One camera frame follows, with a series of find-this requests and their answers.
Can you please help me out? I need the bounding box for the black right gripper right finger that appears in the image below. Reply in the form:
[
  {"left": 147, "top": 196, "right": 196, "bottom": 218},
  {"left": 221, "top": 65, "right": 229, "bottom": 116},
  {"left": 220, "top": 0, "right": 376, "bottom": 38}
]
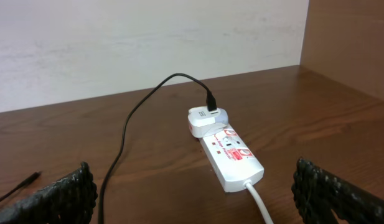
[{"left": 291, "top": 158, "right": 384, "bottom": 223}]

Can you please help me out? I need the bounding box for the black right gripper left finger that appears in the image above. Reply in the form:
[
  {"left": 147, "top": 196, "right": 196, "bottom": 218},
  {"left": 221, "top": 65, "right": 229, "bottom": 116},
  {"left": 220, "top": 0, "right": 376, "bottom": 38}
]
[{"left": 0, "top": 162, "right": 98, "bottom": 224}]

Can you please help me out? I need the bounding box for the black USB charging cable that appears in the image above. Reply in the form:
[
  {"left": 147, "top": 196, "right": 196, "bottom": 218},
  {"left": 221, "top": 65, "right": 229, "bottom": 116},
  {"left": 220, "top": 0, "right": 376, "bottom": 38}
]
[{"left": 0, "top": 72, "right": 217, "bottom": 224}]

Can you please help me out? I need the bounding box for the white USB charger plug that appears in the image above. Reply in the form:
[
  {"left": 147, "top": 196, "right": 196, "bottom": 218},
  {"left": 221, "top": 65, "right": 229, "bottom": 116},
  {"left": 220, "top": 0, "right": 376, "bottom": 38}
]
[{"left": 188, "top": 106, "right": 229, "bottom": 138}]

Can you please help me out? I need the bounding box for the white power strip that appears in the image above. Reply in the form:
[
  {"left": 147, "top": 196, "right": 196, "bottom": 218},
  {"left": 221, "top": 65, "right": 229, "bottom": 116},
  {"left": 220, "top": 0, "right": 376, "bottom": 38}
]
[{"left": 199, "top": 126, "right": 265, "bottom": 193}]

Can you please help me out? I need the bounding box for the white power strip cord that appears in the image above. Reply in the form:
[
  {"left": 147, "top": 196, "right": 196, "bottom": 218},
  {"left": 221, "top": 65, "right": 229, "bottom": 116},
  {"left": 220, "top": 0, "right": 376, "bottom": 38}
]
[{"left": 243, "top": 181, "right": 274, "bottom": 224}]

